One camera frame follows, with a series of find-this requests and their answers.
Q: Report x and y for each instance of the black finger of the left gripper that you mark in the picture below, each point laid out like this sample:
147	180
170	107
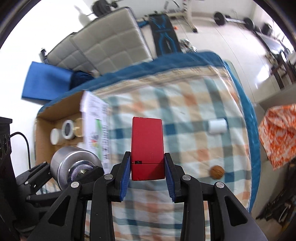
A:
32	180

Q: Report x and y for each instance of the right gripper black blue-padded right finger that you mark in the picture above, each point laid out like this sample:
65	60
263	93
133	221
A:
228	218

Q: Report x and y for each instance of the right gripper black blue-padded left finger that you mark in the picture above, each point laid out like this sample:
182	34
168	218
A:
101	190

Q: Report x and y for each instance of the silver round speaker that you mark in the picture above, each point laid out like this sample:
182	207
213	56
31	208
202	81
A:
70	163

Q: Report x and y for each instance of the white round jar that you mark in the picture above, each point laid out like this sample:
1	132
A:
56	137

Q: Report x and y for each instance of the brown walnut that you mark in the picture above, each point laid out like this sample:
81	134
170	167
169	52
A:
216	172

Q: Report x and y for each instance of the small white cylinder container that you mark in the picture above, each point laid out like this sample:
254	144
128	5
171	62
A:
217	126

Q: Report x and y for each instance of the red rectangular box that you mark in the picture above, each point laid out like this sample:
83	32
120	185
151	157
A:
147	149

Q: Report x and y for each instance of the white round dark-top tin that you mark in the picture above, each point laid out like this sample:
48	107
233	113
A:
67	130

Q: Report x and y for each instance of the gold round tin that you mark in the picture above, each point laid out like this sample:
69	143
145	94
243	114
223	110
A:
78	127

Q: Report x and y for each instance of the plaid checkered blanket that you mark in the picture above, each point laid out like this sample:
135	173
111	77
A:
186	91

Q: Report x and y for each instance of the open cardboard box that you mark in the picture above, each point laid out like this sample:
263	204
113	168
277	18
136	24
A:
83	104

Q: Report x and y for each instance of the blue folded mat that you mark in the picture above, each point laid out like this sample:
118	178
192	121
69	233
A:
46	82

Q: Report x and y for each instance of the orange white patterned cloth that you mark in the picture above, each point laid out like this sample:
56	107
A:
277	134

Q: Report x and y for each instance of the grey quilted cushion left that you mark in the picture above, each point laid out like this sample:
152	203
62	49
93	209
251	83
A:
66	55

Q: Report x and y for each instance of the grey quilted cushion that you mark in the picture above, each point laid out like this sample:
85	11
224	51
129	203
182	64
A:
113	42
66	55

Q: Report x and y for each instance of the dark wooden chair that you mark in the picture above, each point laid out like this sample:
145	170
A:
282	69

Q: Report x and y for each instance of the grey quilted cushion right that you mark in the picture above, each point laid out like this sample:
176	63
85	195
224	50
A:
113	42

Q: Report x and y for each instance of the treadmill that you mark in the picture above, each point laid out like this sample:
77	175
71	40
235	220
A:
272	45

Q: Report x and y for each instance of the chrome dumbbell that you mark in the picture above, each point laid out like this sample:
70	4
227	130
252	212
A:
186	46

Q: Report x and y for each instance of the barbell on rack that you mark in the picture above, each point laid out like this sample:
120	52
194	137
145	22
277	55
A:
103	7

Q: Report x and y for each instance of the black blue sit-up bench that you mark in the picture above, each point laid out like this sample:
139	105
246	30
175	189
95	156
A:
165	38

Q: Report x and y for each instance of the floor barbell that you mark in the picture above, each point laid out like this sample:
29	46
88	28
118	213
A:
221	19

